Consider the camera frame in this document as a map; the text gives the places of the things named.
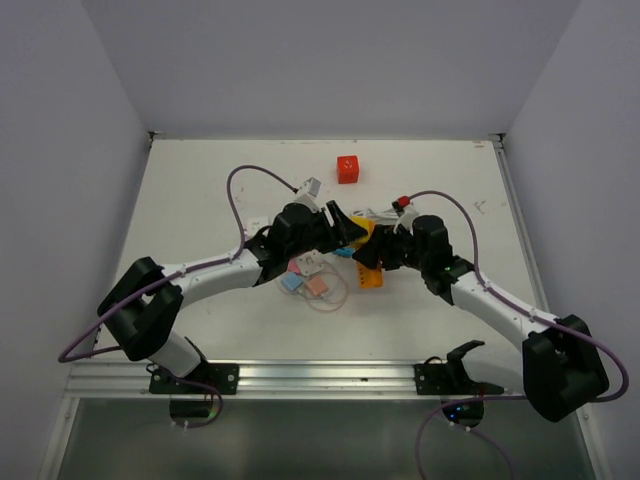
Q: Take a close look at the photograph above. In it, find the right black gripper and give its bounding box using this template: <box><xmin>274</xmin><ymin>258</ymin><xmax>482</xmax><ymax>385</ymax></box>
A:
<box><xmin>352</xmin><ymin>224</ymin><xmax>429</xmax><ymax>272</ymax></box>

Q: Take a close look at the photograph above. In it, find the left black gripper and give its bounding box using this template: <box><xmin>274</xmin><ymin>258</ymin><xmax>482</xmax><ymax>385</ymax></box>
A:
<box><xmin>286</xmin><ymin>199</ymin><xmax>367</xmax><ymax>259</ymax></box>

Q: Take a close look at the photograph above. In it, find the bright blue plug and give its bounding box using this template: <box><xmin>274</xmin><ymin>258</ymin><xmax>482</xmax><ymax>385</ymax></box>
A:
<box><xmin>333</xmin><ymin>247</ymin><xmax>355</xmax><ymax>258</ymax></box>

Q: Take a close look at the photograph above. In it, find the yellow cube socket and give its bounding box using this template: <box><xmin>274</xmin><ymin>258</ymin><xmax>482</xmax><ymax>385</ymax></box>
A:
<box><xmin>350</xmin><ymin>216</ymin><xmax>376</xmax><ymax>249</ymax></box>

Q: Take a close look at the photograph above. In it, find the white power cord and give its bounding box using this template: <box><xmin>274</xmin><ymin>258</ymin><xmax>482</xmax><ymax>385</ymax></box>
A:
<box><xmin>349</xmin><ymin>205</ymin><xmax>401</xmax><ymax>224</ymax></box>

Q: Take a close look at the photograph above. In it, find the grey plug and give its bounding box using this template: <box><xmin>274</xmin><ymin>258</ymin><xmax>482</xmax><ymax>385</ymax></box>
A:
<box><xmin>295</xmin><ymin>250</ymin><xmax>324</xmax><ymax>277</ymax></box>

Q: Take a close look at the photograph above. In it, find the pink usb charger plug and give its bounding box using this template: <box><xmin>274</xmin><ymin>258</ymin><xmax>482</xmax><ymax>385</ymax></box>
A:
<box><xmin>305</xmin><ymin>276</ymin><xmax>330</xmax><ymax>298</ymax></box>

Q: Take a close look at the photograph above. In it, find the red cube socket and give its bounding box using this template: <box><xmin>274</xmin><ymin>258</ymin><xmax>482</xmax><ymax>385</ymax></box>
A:
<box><xmin>336</xmin><ymin>155</ymin><xmax>360</xmax><ymax>184</ymax></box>

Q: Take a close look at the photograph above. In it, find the blue usb charger plug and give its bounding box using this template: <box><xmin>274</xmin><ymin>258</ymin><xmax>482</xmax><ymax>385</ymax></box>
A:
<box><xmin>280</xmin><ymin>272</ymin><xmax>304</xmax><ymax>295</ymax></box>

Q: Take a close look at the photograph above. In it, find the orange power strip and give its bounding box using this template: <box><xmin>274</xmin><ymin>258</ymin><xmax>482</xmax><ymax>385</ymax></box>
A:
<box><xmin>356</xmin><ymin>262</ymin><xmax>384</xmax><ymax>289</ymax></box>

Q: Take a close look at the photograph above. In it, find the pink blue white adapter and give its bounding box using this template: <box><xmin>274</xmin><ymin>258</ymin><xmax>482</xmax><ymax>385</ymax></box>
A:
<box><xmin>246</xmin><ymin>216</ymin><xmax>270</xmax><ymax>236</ymax></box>

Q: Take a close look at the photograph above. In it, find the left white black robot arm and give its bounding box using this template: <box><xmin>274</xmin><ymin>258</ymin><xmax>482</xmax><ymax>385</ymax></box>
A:
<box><xmin>98</xmin><ymin>201</ymin><xmax>367</xmax><ymax>393</ymax></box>

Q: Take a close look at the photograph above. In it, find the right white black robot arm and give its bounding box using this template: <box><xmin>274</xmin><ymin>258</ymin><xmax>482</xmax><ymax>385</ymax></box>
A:
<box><xmin>354</xmin><ymin>215</ymin><xmax>609</xmax><ymax>422</ymax></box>

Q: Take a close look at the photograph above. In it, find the blue usb cable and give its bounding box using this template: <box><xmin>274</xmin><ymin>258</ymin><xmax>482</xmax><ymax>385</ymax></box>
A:
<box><xmin>272</xmin><ymin>259</ymin><xmax>346</xmax><ymax>306</ymax></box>

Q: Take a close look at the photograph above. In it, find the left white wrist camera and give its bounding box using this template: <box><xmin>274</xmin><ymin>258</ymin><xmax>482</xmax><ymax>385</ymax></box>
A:
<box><xmin>294</xmin><ymin>177</ymin><xmax>321</xmax><ymax>210</ymax></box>

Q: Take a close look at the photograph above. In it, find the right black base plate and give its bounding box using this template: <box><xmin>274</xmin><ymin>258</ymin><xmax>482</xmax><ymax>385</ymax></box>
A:
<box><xmin>413</xmin><ymin>340</ymin><xmax>504</xmax><ymax>396</ymax></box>

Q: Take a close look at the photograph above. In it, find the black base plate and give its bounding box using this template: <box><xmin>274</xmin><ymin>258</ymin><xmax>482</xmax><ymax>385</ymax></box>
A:
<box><xmin>146</xmin><ymin>362</ymin><xmax>239</xmax><ymax>395</ymax></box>
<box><xmin>413</xmin><ymin>340</ymin><xmax>504</xmax><ymax>396</ymax></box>

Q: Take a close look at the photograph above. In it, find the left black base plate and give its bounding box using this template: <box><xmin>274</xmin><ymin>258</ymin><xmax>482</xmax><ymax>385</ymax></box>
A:
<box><xmin>146</xmin><ymin>362</ymin><xmax>239</xmax><ymax>395</ymax></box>

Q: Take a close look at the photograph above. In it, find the aluminium front rail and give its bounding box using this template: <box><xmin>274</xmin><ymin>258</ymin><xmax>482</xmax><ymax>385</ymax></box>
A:
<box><xmin>64</xmin><ymin>357</ymin><xmax>591</xmax><ymax>401</ymax></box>

